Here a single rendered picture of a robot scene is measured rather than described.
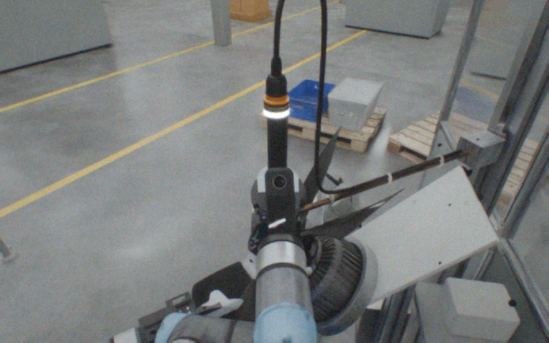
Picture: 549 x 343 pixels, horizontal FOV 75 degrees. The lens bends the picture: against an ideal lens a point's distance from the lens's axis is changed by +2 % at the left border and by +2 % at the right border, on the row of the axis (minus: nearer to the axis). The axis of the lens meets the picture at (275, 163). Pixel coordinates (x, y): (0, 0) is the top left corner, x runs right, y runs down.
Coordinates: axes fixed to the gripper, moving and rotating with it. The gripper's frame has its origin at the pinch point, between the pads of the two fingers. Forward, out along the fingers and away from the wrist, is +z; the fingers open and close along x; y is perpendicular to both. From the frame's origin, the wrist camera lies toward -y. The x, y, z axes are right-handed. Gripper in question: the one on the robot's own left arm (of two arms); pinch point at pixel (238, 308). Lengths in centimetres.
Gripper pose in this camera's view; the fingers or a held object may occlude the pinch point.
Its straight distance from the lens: 83.9
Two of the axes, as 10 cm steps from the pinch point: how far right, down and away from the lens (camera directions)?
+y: -4.8, -4.1, 7.8
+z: 8.8, -2.7, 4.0
